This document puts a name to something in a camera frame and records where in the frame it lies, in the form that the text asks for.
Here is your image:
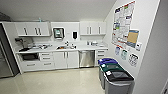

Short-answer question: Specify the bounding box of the stainless steel dishwasher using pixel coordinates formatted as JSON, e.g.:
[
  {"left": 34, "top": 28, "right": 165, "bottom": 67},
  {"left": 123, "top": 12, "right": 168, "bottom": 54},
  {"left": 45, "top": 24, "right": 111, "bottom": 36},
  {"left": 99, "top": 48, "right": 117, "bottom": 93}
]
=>
[{"left": 79, "top": 49, "right": 96, "bottom": 69}]

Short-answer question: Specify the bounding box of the chrome sink faucet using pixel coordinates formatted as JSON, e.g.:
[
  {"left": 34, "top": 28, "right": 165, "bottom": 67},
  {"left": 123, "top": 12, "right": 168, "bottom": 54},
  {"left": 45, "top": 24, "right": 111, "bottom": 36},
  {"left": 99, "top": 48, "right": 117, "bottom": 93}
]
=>
[{"left": 64, "top": 40, "right": 71, "bottom": 48}]

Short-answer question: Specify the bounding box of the steel sink basin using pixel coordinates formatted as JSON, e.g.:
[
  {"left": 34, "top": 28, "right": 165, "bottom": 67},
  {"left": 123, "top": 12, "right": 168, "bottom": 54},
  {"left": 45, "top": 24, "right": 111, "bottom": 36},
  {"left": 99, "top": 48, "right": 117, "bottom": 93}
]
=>
[{"left": 56, "top": 45, "right": 77, "bottom": 51}]

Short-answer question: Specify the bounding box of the white narrow drawer cabinet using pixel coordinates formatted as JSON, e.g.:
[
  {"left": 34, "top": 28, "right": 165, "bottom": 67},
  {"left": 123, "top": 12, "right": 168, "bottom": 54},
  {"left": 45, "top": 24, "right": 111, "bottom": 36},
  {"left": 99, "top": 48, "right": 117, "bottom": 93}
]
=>
[{"left": 94, "top": 48, "right": 109, "bottom": 67}]

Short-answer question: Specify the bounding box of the white two-door base cabinet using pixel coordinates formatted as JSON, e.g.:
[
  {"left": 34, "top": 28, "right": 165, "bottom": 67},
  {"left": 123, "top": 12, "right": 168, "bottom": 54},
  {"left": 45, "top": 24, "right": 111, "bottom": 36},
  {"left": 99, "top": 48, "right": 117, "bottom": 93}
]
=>
[{"left": 53, "top": 50, "right": 80, "bottom": 70}]

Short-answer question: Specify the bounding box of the steel paper towel dispenser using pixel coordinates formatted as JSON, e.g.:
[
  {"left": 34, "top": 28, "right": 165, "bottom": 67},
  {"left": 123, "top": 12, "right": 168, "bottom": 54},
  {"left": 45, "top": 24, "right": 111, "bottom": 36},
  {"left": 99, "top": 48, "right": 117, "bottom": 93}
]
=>
[{"left": 52, "top": 27, "right": 65, "bottom": 40}]

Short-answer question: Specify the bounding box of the green lid waste bin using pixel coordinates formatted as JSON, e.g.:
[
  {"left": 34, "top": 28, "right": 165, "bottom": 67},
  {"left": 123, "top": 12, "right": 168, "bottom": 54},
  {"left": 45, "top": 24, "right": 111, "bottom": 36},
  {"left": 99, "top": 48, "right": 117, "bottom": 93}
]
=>
[{"left": 100, "top": 64, "right": 125, "bottom": 90}]

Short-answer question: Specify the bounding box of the white wide drawer cabinet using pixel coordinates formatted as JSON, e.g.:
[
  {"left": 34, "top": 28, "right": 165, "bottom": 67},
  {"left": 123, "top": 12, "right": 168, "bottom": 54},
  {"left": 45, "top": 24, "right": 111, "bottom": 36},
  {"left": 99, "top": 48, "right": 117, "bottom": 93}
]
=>
[{"left": 18, "top": 51, "right": 55, "bottom": 73}]

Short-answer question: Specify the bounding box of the dish rack with items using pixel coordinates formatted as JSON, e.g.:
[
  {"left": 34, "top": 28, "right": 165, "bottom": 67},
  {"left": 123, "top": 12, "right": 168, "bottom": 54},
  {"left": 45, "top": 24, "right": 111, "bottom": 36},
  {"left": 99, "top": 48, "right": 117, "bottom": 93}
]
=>
[{"left": 32, "top": 44, "right": 52, "bottom": 51}]

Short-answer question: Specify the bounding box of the beige notice sheet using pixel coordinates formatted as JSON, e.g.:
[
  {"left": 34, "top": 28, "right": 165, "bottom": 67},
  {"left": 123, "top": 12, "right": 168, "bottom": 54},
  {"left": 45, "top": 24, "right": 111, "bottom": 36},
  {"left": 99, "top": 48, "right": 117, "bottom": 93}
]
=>
[{"left": 126, "top": 29, "right": 140, "bottom": 48}]

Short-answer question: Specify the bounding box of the black lid grey bin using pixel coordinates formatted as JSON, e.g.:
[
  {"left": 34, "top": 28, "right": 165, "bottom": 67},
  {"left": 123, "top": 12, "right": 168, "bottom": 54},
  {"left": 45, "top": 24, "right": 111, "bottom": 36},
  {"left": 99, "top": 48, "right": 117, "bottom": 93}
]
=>
[{"left": 104, "top": 69, "right": 135, "bottom": 94}]

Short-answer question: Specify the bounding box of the black built-in microwave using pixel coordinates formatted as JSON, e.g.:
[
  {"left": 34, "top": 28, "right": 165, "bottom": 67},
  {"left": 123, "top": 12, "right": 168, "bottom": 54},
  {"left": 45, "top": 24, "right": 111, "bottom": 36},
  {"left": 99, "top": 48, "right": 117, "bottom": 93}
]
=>
[{"left": 21, "top": 53, "right": 39, "bottom": 62}]

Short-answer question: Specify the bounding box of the stainless steel refrigerator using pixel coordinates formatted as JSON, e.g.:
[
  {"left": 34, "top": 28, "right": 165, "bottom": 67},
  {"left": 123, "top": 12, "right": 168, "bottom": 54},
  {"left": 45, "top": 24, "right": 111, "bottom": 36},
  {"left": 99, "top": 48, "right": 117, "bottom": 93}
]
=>
[{"left": 0, "top": 22, "right": 20, "bottom": 79}]

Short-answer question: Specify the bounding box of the small blue wall sign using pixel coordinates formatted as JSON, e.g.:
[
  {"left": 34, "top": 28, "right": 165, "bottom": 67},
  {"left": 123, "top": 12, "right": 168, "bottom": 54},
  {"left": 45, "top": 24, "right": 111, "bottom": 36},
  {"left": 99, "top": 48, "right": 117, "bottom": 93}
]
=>
[{"left": 114, "top": 46, "right": 121, "bottom": 56}]

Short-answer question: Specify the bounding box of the small green wall sign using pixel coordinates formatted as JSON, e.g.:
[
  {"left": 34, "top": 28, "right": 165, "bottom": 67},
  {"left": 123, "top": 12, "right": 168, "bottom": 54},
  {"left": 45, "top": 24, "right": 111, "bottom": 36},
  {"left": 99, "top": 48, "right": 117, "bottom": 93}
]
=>
[{"left": 120, "top": 49, "right": 129, "bottom": 61}]

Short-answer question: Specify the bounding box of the large colourful wall poster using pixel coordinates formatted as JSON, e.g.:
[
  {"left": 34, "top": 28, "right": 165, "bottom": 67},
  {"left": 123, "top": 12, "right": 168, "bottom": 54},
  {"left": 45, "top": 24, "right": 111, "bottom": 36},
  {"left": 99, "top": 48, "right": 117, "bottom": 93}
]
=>
[{"left": 111, "top": 0, "right": 138, "bottom": 49}]

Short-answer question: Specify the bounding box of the white wall switch box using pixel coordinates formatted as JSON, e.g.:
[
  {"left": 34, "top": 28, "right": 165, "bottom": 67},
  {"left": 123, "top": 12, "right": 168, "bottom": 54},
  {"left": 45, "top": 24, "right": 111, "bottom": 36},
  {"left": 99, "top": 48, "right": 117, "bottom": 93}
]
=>
[{"left": 135, "top": 42, "right": 143, "bottom": 52}]

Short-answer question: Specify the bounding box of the white two-door wall cabinet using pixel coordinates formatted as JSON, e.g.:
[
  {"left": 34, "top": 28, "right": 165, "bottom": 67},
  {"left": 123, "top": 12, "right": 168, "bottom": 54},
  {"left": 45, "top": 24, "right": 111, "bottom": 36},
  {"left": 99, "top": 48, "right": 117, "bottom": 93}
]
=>
[{"left": 13, "top": 21, "right": 52, "bottom": 37}]

